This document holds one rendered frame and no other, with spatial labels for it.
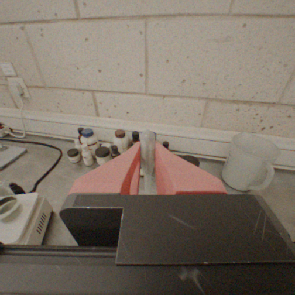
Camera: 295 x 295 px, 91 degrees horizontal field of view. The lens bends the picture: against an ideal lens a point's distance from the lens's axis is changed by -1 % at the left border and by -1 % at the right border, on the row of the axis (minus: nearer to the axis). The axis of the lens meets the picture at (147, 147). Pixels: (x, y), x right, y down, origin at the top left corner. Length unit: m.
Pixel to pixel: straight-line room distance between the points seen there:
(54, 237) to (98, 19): 0.64
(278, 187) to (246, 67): 0.41
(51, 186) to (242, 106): 0.70
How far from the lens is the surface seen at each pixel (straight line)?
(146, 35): 0.57
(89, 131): 0.60
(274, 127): 0.70
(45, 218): 0.49
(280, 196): 0.65
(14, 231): 0.43
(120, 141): 0.57
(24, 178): 0.69
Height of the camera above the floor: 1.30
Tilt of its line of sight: 37 degrees down
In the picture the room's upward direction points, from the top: straight up
